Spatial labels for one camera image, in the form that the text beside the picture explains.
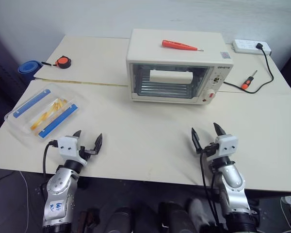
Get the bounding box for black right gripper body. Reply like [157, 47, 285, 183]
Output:
[202, 143, 220, 158]

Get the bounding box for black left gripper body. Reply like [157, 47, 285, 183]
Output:
[78, 145, 96, 163]

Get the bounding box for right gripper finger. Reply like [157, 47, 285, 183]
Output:
[213, 122, 226, 137]
[191, 127, 203, 153]

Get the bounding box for clear plastic tray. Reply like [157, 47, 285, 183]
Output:
[3, 83, 82, 144]

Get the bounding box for cream toaster oven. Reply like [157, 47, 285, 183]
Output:
[125, 28, 234, 106]

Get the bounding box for blue container lid clip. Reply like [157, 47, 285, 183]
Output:
[12, 89, 50, 119]
[38, 103, 79, 139]

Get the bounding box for yellow french fries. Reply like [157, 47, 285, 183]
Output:
[30, 97, 69, 132]

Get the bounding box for orange black screwdriver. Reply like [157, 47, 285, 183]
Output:
[241, 70, 259, 90]

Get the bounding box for orange black tape measure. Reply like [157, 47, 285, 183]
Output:
[41, 56, 72, 69]

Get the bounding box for dark rounded shape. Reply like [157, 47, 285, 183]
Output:
[159, 200, 197, 233]
[103, 206, 134, 233]

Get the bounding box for white power strip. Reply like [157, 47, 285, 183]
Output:
[231, 39, 273, 55]

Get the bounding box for red voltage tester pen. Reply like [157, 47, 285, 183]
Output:
[161, 39, 205, 52]

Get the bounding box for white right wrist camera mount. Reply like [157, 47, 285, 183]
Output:
[215, 134, 239, 157]

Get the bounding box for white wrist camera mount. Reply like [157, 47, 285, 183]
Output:
[215, 134, 239, 157]
[57, 136, 87, 166]

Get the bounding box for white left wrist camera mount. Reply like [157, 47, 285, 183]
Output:
[57, 136, 87, 166]

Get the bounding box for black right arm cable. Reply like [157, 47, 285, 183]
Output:
[199, 147, 222, 230]

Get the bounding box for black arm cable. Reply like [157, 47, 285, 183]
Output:
[199, 147, 222, 230]
[42, 139, 58, 176]

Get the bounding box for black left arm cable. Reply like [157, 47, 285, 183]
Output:
[42, 139, 58, 176]

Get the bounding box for white floor cable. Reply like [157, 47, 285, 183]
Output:
[18, 169, 31, 220]

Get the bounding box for white plastic cylinder tube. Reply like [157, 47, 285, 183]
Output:
[148, 68, 194, 85]

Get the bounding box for black power cord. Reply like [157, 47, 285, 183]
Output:
[223, 48, 275, 94]

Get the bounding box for white plug with cables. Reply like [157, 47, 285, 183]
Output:
[279, 193, 291, 220]

